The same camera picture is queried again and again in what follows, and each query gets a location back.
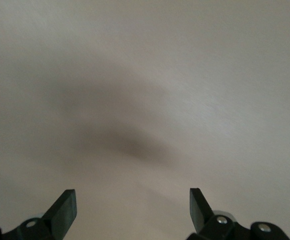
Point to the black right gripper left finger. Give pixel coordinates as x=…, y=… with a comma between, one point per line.
x=65, y=212

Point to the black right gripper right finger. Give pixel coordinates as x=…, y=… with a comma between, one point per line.
x=199, y=215

